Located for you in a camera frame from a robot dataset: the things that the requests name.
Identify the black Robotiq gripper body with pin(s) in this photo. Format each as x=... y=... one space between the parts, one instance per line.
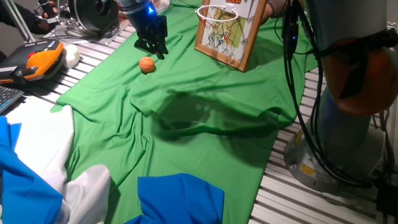
x=147 y=25

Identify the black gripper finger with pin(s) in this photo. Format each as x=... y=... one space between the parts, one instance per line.
x=143 y=45
x=161 y=49

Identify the small orange toy basketball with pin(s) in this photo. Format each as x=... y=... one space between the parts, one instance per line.
x=146 y=64

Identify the wooden framed toy basketball hoop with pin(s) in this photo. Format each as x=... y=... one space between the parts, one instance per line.
x=239 y=31

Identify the grey metal rod device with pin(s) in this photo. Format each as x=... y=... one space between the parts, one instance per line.
x=62 y=19

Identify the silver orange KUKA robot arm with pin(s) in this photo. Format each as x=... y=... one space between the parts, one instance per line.
x=342 y=25

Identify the forearm in black sleeve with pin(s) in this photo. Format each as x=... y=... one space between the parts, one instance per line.
x=21 y=18

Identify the forearm in brown sleeve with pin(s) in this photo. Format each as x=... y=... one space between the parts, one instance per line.
x=278 y=7

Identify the hand of black sleeved person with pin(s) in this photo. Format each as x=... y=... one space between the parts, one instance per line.
x=49 y=9

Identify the hand of seated person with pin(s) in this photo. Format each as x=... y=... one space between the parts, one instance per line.
x=268 y=14

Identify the white crumpled plastic item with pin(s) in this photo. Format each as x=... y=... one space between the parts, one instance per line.
x=162 y=4

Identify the white rounded object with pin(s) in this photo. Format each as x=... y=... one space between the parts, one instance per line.
x=71 y=56

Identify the green cloth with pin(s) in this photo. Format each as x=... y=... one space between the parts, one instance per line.
x=186 y=140

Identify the orange black teach pendant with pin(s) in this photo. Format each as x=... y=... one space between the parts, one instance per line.
x=40 y=60

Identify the white cloth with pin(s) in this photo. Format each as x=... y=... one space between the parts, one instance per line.
x=43 y=140

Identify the black keyboard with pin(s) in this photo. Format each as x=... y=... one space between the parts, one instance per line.
x=7 y=96

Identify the blue cloth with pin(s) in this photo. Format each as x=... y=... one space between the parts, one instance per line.
x=180 y=199

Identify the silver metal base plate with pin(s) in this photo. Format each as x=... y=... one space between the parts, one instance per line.
x=105 y=39

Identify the grey slanted metal post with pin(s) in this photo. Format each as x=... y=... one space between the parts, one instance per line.
x=20 y=21

